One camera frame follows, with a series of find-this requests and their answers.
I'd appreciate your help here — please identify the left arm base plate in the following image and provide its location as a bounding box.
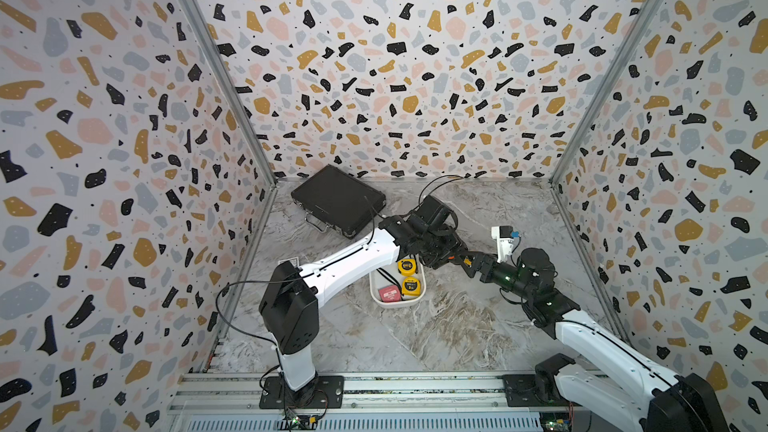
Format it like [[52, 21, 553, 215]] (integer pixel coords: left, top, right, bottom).
[[259, 375, 345, 410]]

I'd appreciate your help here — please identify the pink tape measure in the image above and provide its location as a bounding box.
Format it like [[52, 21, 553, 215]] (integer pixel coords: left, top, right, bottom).
[[378, 285, 402, 303]]

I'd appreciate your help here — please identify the aluminium front rail frame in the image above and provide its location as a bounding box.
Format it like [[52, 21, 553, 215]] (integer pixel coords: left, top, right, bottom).
[[167, 370, 661, 432]]

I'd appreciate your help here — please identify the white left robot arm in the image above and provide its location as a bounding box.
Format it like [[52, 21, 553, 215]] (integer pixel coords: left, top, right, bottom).
[[259, 196, 465, 392]]

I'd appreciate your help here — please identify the aluminium left corner post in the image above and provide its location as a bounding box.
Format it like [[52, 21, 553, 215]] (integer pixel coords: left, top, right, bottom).
[[155, 0, 278, 187]]

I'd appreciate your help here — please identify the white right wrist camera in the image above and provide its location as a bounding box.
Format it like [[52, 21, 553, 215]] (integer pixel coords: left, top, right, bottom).
[[491, 225, 520, 263]]

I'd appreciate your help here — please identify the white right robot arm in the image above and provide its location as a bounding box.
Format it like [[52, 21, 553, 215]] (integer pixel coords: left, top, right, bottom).
[[451, 248, 728, 431]]

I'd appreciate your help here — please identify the yellow 3m tape measure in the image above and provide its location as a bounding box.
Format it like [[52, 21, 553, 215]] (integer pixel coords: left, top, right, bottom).
[[397, 258, 418, 277], [401, 276, 422, 297]]

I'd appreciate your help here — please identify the black flat case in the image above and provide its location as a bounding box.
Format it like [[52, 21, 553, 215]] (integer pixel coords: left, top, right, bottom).
[[291, 165, 386, 239]]

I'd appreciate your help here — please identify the white storage box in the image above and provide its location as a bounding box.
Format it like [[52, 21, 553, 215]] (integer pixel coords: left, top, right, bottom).
[[368, 255, 427, 309]]

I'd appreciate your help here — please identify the aluminium right corner post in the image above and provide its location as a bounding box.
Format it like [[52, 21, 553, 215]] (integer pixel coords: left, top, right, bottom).
[[548, 0, 691, 187]]

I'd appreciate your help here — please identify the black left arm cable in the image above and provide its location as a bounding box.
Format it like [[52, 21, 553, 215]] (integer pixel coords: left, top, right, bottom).
[[214, 275, 289, 349]]

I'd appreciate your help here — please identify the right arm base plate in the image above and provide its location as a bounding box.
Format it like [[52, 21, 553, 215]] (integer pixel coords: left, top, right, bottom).
[[502, 353, 575, 407]]

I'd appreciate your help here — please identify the aluminium corner post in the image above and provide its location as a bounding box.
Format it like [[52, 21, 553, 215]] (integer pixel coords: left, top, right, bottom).
[[548, 0, 691, 187], [155, 0, 278, 187]]

